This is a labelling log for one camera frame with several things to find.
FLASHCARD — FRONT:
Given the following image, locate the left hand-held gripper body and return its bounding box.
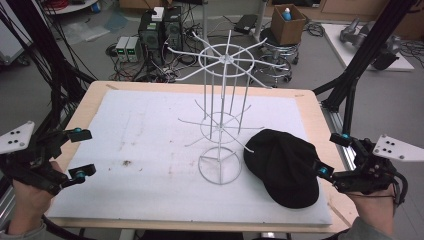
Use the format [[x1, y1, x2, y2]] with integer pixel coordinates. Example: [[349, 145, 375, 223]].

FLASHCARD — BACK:
[[0, 121, 73, 197]]

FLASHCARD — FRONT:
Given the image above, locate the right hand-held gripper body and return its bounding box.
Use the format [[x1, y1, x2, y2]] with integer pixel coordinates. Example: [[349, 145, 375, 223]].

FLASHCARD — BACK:
[[331, 134, 424, 205]]

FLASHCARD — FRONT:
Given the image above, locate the black cap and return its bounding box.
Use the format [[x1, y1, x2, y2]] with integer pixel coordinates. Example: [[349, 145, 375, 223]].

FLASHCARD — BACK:
[[242, 128, 323, 210]]

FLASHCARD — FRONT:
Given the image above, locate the white wire display rack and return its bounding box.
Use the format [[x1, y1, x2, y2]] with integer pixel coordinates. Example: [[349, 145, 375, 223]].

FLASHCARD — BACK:
[[167, 29, 288, 186]]

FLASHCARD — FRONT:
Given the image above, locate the person's right hand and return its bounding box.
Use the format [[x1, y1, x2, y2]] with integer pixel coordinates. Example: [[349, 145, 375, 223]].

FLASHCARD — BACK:
[[345, 185, 396, 237]]

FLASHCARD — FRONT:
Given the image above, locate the person's left hand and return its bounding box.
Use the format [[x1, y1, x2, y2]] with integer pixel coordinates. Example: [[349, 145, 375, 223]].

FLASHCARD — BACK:
[[7, 161, 64, 235]]

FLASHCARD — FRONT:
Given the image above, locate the white foam mat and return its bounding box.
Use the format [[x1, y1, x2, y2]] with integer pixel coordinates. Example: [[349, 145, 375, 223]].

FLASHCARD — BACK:
[[46, 89, 335, 228]]

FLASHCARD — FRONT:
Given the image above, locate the grey power supply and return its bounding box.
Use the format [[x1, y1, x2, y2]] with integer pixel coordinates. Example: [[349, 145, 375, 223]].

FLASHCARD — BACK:
[[115, 36, 130, 63], [126, 36, 143, 63]]

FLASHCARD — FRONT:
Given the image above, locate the white board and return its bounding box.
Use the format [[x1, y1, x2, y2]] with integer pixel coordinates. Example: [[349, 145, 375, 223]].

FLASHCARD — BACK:
[[321, 22, 416, 72]]

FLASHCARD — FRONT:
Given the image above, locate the chrome stool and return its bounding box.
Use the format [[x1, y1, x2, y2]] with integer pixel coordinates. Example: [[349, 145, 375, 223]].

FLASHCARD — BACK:
[[252, 27, 300, 85]]

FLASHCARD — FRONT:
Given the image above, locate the black computer tower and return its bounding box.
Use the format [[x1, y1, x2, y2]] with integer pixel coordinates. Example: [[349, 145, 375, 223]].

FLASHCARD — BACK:
[[137, 9, 165, 65], [162, 6, 184, 52]]

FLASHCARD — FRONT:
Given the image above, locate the brown cardboard box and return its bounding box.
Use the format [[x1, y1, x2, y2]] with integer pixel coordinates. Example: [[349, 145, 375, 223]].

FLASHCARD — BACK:
[[270, 3, 307, 47]]

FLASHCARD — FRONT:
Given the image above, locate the white round table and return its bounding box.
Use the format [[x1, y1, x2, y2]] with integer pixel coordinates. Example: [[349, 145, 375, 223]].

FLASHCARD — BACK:
[[42, 0, 100, 15]]

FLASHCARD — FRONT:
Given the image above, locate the small white box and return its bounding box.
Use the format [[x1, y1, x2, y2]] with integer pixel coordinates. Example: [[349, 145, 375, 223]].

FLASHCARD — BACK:
[[151, 6, 166, 22]]

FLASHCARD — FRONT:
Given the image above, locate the black flat device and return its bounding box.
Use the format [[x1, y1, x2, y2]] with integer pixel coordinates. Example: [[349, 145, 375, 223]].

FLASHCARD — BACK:
[[233, 13, 259, 35]]

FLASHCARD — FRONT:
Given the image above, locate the aluminium rail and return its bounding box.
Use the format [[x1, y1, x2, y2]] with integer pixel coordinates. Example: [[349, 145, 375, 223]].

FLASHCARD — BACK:
[[320, 101, 358, 172]]

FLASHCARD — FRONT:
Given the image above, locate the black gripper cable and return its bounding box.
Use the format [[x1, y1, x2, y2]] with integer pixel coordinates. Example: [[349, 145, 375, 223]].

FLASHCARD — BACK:
[[392, 171, 410, 206]]

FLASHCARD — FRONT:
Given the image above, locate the tangle of floor cables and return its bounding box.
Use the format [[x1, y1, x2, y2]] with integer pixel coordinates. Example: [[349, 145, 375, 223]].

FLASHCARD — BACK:
[[105, 42, 202, 83]]

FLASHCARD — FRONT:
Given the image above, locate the coiled black cable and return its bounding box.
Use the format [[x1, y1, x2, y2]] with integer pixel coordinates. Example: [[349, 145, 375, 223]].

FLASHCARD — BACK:
[[304, 21, 326, 38]]

